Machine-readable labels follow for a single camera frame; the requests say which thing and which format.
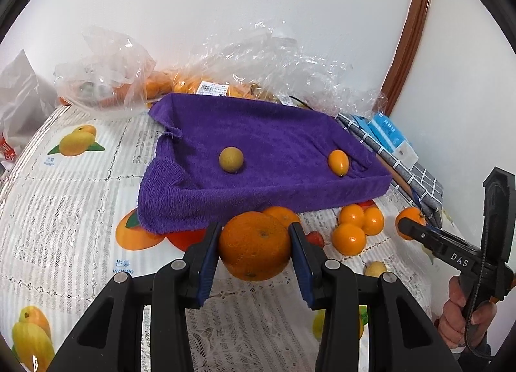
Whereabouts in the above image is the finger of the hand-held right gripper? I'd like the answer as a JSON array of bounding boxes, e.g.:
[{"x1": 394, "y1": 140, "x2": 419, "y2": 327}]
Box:
[{"x1": 398, "y1": 218, "x2": 449, "y2": 254}]

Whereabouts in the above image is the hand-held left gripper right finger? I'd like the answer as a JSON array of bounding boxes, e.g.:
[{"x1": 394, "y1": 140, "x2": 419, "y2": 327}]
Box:
[{"x1": 288, "y1": 222, "x2": 457, "y2": 372}]

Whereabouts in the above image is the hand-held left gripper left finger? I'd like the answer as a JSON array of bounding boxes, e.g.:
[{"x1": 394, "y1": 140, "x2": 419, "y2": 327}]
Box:
[{"x1": 47, "y1": 222, "x2": 223, "y2": 372}]

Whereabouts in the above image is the mandarin with green stem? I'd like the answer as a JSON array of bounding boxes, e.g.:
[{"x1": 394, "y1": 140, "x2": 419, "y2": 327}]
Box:
[{"x1": 395, "y1": 207, "x2": 427, "y2": 241}]

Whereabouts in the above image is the large orange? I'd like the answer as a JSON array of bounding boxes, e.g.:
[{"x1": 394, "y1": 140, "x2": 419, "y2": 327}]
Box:
[{"x1": 218, "y1": 211, "x2": 293, "y2": 282}]

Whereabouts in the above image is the person's right hand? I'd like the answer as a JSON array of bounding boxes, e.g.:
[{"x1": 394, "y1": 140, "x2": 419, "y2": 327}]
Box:
[{"x1": 437, "y1": 276, "x2": 498, "y2": 353}]

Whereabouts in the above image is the small mandarin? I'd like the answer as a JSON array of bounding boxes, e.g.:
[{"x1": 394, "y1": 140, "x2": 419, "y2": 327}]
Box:
[
  {"x1": 338, "y1": 203, "x2": 366, "y2": 228},
  {"x1": 331, "y1": 223, "x2": 367, "y2": 256},
  {"x1": 362, "y1": 206, "x2": 385, "y2": 236}
]

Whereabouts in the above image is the grey checked cloth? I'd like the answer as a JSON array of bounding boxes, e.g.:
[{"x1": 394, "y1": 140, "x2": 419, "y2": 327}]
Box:
[{"x1": 336, "y1": 113, "x2": 444, "y2": 228}]

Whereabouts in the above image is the pale yellow longan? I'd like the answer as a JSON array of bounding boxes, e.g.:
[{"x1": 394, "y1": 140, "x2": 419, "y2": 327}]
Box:
[{"x1": 364, "y1": 261, "x2": 388, "y2": 278}]

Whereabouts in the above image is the blue and white box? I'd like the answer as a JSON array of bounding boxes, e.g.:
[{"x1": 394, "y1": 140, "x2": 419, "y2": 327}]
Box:
[{"x1": 368, "y1": 111, "x2": 418, "y2": 166}]

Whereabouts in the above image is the brown-green longan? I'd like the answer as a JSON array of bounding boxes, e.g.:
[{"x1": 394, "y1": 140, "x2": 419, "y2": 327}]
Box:
[{"x1": 218, "y1": 147, "x2": 244, "y2": 174}]

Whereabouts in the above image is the orange kumquat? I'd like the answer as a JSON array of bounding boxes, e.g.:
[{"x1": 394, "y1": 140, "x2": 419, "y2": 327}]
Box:
[{"x1": 327, "y1": 149, "x2": 350, "y2": 176}]

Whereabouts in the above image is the purple towel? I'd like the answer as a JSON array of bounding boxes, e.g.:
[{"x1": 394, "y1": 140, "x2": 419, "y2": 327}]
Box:
[{"x1": 137, "y1": 93, "x2": 392, "y2": 235}]

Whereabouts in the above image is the fruit print tablecloth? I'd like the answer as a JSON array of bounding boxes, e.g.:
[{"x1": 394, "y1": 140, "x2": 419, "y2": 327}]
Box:
[{"x1": 0, "y1": 104, "x2": 456, "y2": 372}]

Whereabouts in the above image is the pile of bagged oranges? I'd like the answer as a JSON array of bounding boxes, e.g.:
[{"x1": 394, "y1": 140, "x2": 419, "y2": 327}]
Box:
[{"x1": 142, "y1": 69, "x2": 283, "y2": 104}]

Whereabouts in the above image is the large clear plastic bag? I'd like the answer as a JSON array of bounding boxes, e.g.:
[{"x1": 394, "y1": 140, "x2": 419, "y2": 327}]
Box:
[{"x1": 149, "y1": 18, "x2": 388, "y2": 119}]

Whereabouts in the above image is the small clear plastic bag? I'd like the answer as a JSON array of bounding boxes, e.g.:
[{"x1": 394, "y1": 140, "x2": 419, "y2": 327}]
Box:
[{"x1": 54, "y1": 25, "x2": 156, "y2": 114}]

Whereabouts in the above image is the white plastic bag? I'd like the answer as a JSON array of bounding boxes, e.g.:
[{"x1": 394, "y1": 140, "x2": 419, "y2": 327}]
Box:
[{"x1": 0, "y1": 49, "x2": 58, "y2": 173}]

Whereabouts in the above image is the brown wooden door frame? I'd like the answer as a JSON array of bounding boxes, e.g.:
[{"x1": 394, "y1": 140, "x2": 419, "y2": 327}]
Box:
[{"x1": 381, "y1": 0, "x2": 435, "y2": 115}]

